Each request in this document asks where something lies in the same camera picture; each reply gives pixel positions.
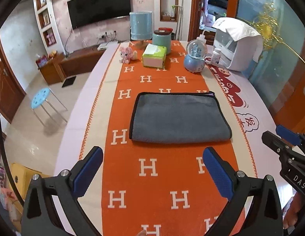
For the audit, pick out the red gift box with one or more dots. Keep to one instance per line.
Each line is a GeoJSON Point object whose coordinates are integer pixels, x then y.
{"type": "Point", "coordinates": [41, 61]}

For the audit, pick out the white pill bottle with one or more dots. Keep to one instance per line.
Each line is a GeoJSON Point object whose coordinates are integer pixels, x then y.
{"type": "Point", "coordinates": [216, 57]}

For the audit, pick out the grey towel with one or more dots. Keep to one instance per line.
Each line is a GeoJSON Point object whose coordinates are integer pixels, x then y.
{"type": "Point", "coordinates": [179, 116]}

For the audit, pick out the blue shade table lamp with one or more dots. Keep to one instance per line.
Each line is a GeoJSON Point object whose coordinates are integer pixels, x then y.
{"type": "Point", "coordinates": [141, 25]}

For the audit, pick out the white printed tablecloth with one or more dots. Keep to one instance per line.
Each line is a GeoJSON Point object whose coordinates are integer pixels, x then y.
{"type": "Point", "coordinates": [253, 103]}

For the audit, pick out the clear squeeze wash bottle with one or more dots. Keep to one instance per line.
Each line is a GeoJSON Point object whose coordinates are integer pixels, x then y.
{"type": "Point", "coordinates": [201, 39]}

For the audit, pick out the white countertop appliance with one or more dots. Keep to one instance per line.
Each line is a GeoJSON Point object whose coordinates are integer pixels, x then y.
{"type": "Point", "coordinates": [241, 54]}

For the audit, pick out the small wooden side cabinet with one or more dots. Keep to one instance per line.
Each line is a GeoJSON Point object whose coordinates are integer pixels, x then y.
{"type": "Point", "coordinates": [51, 71]}

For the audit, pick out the person's right hand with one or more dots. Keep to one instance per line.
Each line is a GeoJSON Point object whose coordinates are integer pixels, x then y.
{"type": "Point", "coordinates": [293, 212]}

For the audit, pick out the green tissue box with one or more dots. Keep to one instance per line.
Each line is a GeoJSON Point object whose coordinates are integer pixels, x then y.
{"type": "Point", "coordinates": [153, 56]}

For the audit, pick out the blue snow globe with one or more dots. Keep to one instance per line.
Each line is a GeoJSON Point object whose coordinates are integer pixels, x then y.
{"type": "Point", "coordinates": [195, 59]}

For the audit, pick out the pink plush toy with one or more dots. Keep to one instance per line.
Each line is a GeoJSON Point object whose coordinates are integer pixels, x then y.
{"type": "Point", "coordinates": [126, 54]}

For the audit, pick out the white set-top box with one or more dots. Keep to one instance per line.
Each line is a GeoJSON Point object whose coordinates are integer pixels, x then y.
{"type": "Point", "coordinates": [105, 45]}

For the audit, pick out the blue round stool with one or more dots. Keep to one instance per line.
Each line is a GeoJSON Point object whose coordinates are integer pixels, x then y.
{"type": "Point", "coordinates": [40, 97]}

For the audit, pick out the wooden framed wall niche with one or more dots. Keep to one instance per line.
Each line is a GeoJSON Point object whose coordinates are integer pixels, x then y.
{"type": "Point", "coordinates": [169, 5]}

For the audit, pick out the mop poles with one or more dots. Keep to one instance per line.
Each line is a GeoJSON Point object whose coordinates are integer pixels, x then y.
{"type": "Point", "coordinates": [179, 19]}

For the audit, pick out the wall niche shelves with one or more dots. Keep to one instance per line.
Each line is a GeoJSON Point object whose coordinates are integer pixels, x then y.
{"type": "Point", "coordinates": [45, 17]}

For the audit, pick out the orange patterned blanket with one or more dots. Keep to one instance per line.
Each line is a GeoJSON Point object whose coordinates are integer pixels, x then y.
{"type": "Point", "coordinates": [157, 177]}

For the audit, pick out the black floor scale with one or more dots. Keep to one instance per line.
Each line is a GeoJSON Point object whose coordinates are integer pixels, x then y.
{"type": "Point", "coordinates": [68, 81]}

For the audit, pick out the gold ornamental branch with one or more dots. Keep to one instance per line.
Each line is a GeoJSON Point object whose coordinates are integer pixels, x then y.
{"type": "Point", "coordinates": [268, 29]}

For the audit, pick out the long wooden television cabinet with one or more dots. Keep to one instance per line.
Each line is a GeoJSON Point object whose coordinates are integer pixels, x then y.
{"type": "Point", "coordinates": [78, 60]}

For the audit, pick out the teal jar with dark lid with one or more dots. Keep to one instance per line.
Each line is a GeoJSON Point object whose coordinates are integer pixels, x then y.
{"type": "Point", "coordinates": [161, 41]}

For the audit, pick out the red container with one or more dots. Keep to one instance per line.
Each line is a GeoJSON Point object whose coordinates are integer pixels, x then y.
{"type": "Point", "coordinates": [166, 29]}

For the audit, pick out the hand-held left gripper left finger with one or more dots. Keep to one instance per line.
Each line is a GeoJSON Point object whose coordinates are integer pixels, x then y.
{"type": "Point", "coordinates": [89, 170]}

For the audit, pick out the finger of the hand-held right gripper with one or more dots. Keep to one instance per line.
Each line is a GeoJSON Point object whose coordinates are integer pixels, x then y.
{"type": "Point", "coordinates": [275, 142]}
{"type": "Point", "coordinates": [288, 135]}

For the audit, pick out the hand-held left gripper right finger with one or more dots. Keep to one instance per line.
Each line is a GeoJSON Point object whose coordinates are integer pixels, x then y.
{"type": "Point", "coordinates": [217, 173]}

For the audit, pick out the black wall television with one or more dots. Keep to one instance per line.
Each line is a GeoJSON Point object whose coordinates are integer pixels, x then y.
{"type": "Point", "coordinates": [99, 5]}

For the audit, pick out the white cover cloth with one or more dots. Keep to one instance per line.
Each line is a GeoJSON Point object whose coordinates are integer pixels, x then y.
{"type": "Point", "coordinates": [237, 28]}

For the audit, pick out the brown wooden door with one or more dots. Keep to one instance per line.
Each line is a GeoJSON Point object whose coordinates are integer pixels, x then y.
{"type": "Point", "coordinates": [6, 86]}

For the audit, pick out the yellow cardboard box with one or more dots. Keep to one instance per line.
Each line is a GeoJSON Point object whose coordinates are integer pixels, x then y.
{"type": "Point", "coordinates": [25, 177]}

